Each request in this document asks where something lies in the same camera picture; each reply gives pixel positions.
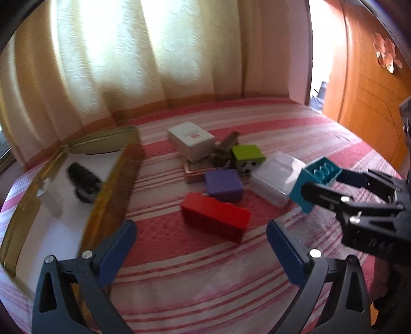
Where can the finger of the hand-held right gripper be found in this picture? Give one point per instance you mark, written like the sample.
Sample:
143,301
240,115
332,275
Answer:
353,179
321,192

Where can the green toy building block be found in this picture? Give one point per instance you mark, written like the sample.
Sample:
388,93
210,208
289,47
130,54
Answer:
247,154

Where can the purple square box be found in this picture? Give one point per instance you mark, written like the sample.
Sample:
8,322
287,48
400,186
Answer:
223,184

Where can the red striped bedspread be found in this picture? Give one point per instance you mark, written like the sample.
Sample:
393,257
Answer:
208,282

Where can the red long building block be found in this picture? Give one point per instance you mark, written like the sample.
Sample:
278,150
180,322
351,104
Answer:
215,215

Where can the flower wall decoration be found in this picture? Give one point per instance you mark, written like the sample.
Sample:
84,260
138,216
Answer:
383,48

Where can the dark brown block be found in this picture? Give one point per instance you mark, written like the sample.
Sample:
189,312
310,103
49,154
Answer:
226,141

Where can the wooden wardrobe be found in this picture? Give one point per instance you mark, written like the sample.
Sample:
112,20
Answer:
362,96

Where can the white slim box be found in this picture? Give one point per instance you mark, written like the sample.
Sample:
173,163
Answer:
53,199

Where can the black ribbed object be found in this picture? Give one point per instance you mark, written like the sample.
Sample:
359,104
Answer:
83,180

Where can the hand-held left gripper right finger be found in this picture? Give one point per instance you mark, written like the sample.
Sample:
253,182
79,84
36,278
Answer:
285,250

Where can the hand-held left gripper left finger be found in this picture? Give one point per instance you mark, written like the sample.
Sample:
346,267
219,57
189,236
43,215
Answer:
117,247

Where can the white cube cardboard box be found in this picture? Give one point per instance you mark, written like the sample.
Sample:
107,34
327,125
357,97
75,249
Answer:
192,141

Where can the clear plastic box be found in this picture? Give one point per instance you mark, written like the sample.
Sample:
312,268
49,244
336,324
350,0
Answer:
276,180

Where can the cream patterned curtain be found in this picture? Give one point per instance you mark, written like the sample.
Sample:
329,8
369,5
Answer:
128,64

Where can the copper compact case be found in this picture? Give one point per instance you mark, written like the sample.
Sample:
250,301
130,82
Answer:
196,173

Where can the teal toy building block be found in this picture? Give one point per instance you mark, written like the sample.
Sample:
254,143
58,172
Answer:
322,171

